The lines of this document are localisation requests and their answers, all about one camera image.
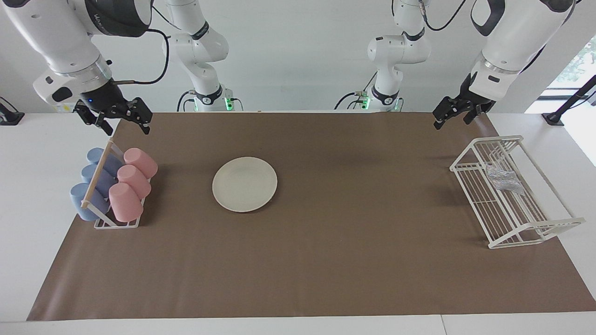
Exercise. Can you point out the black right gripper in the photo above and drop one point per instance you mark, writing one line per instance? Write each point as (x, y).
(102, 97)

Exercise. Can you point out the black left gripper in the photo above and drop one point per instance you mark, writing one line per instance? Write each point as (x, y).
(465, 101)

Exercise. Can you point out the shiny silver foil bag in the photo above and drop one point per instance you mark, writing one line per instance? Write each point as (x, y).
(505, 179)

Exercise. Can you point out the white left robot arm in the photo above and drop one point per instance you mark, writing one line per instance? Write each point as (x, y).
(517, 37)

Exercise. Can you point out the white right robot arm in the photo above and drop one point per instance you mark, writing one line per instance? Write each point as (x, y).
(60, 37)

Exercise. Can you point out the cream round plate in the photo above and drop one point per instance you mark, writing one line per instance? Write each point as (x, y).
(244, 184)

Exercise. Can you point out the pink plastic cup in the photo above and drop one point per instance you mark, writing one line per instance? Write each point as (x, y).
(135, 180)
(142, 160)
(125, 202)

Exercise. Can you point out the blue plastic cup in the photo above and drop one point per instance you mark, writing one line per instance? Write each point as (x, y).
(78, 197)
(89, 172)
(95, 155)

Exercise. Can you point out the white cup holder rack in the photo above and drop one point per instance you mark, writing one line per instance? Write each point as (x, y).
(98, 174)

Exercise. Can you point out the black clamp stand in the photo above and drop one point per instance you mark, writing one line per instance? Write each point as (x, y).
(554, 117)

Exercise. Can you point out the brown table mat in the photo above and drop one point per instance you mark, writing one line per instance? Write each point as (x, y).
(326, 260)

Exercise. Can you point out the white wall socket box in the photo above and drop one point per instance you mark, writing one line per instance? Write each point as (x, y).
(60, 108)

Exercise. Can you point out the black table mount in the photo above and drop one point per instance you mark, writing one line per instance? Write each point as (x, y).
(9, 118)

